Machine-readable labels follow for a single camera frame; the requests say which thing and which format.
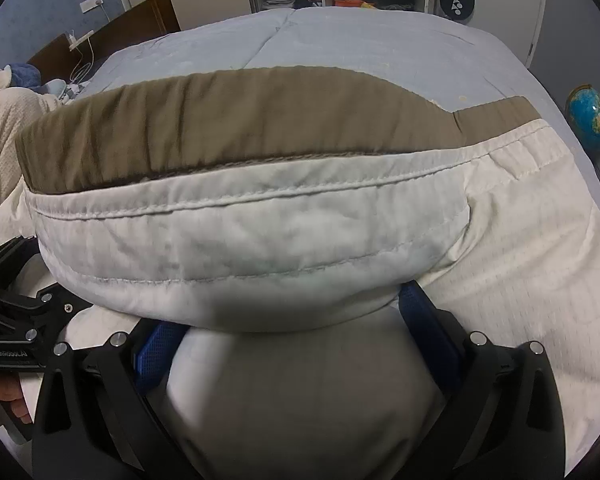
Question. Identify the blue plush towel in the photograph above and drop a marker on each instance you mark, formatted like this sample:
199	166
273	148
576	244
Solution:
25	76

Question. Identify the blue globe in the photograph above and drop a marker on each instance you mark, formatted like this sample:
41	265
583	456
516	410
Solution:
590	117

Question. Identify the white jacket with brown lining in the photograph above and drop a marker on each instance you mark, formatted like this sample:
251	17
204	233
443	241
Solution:
280	230

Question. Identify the orange folded cloth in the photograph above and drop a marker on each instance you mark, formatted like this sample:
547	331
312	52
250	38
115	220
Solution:
354	4

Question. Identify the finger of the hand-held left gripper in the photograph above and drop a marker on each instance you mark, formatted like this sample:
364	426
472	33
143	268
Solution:
62	307
10	252

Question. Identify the dark folded clothes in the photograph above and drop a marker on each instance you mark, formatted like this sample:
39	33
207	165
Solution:
395	0

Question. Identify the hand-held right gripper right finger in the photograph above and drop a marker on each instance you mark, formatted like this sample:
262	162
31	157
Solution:
425	320

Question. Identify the white wall socket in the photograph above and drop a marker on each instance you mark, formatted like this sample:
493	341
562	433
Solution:
91	4

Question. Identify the person's left hand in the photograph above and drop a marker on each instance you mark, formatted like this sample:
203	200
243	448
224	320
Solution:
7	400

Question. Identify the cream knit blanket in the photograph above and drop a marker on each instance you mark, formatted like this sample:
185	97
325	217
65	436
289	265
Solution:
5	125

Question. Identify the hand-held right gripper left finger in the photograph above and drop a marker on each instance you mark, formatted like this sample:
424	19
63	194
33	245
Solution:
152	355

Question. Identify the brown wooden headboard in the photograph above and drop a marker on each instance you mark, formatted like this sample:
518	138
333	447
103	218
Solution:
130	22

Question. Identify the bed with light blue sheet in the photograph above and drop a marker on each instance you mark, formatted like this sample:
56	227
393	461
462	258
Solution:
330	35

